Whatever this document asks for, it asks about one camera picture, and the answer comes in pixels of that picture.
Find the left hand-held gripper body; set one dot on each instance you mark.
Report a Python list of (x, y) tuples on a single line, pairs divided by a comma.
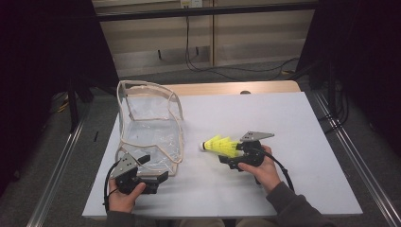
[(124, 165)]

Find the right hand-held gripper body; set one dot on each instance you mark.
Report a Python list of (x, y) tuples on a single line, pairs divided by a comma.
[(253, 154)]

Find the clear plastic bag beige trim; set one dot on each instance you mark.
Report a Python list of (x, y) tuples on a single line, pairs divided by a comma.
[(151, 132)]

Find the person's right hand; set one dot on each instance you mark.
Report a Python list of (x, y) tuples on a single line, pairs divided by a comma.
[(266, 173)]

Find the person's left hand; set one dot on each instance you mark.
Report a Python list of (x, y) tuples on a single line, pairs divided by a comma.
[(121, 201)]

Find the small black floor piece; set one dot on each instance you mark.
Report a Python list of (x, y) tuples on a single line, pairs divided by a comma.
[(95, 136)]

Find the dark round table grommet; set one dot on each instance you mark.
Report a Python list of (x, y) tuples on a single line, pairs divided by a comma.
[(245, 92)]

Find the black metal stand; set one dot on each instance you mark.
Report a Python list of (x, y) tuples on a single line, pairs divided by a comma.
[(73, 104)]

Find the black curtain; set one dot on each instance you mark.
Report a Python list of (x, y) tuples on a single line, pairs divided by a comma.
[(38, 63), (372, 63)]

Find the black horizontal bar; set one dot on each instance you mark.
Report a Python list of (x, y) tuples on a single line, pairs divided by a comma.
[(205, 12)]

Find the metal floor rail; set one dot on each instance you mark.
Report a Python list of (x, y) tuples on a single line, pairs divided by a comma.
[(56, 176), (362, 170)]

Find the white wall socket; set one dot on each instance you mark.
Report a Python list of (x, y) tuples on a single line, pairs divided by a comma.
[(191, 3)]

